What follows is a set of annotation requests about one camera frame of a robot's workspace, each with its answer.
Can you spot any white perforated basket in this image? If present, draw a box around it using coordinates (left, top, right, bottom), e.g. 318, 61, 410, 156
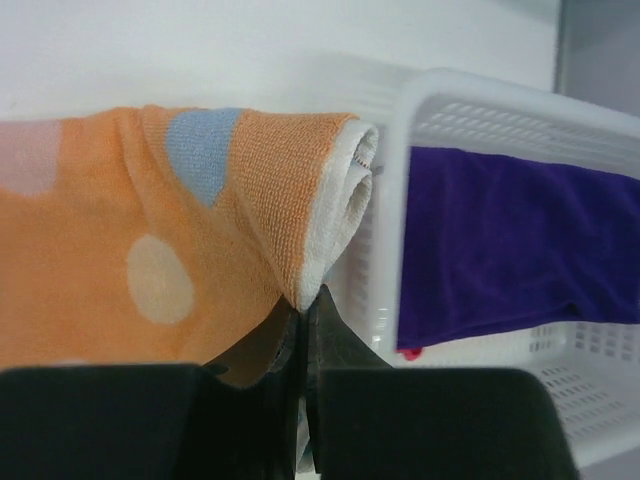
330, 69, 639, 467

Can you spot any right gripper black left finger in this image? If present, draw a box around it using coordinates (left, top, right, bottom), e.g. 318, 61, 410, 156
205, 299, 302, 479

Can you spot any purple towel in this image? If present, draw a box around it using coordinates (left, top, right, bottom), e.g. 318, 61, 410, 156
397, 147, 639, 350

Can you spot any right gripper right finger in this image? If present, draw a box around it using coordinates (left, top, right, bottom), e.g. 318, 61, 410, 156
304, 286, 390, 475

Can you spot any pink towel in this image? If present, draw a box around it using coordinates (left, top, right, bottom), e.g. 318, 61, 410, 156
398, 347, 423, 362

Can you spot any orange towel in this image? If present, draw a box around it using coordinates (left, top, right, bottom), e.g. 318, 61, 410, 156
1, 105, 378, 369

